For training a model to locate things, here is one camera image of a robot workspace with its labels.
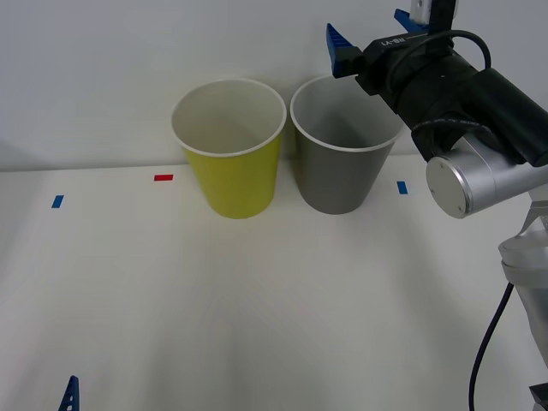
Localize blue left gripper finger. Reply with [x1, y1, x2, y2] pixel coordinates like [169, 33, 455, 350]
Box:
[57, 375, 80, 411]

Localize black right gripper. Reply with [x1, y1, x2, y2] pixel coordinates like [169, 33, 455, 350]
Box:
[325, 8, 455, 116]

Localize grey plastic waste bin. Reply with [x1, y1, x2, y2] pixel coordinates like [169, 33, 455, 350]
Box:
[289, 75, 406, 216]

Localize yellow-green plastic waste bin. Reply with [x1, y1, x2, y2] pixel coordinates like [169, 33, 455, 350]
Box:
[170, 78, 287, 220]

